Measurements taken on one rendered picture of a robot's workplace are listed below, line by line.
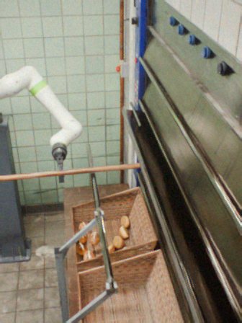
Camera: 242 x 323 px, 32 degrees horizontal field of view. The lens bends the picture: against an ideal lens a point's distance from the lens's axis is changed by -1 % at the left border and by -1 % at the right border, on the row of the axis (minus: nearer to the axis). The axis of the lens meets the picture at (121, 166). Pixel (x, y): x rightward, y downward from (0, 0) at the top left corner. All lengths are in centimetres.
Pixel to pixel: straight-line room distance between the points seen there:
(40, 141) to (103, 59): 88
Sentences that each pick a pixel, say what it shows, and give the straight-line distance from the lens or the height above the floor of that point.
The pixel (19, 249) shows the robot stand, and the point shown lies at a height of 11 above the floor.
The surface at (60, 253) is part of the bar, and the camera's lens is 225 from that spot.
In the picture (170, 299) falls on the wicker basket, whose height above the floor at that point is 81.
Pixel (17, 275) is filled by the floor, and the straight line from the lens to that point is 353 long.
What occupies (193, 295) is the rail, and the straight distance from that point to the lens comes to 141.
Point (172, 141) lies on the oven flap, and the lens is 202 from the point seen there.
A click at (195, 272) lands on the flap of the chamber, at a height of 140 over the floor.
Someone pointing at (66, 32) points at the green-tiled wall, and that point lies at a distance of 337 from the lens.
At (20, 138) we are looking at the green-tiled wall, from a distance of 370.
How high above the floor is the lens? 247
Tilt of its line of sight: 31 degrees down
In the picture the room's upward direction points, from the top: straight up
